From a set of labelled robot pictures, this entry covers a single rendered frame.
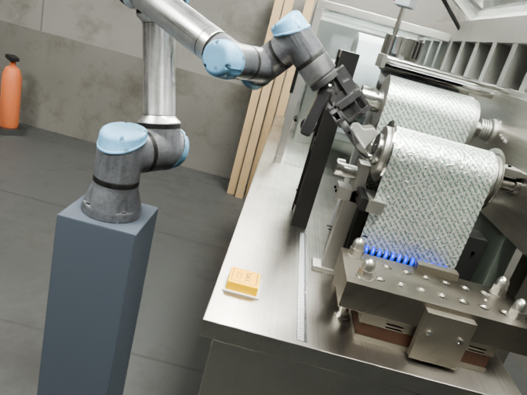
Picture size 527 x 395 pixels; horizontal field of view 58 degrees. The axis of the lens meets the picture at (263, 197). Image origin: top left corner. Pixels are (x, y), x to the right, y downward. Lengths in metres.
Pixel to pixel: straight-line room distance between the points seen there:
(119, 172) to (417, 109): 0.78
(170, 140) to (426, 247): 0.70
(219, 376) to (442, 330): 0.45
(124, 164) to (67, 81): 3.71
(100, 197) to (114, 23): 3.54
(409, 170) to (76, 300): 0.90
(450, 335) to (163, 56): 0.94
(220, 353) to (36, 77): 4.28
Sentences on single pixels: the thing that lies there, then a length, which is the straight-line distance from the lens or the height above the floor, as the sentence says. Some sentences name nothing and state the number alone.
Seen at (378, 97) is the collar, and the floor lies 1.35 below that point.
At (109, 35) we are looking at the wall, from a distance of 4.71.
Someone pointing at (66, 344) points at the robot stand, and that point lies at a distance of 1.45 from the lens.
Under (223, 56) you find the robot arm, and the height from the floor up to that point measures 1.37.
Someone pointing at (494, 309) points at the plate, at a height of 1.03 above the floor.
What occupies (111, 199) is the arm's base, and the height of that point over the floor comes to 0.96.
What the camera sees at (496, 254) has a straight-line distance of 1.25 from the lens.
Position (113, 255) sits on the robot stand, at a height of 0.83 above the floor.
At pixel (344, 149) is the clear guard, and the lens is 2.13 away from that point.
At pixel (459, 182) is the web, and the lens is 1.13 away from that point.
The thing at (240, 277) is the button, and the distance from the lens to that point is 1.07.
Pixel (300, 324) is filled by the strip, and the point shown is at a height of 0.90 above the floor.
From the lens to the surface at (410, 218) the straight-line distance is 1.14.
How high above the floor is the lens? 1.45
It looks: 19 degrees down
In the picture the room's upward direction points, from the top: 15 degrees clockwise
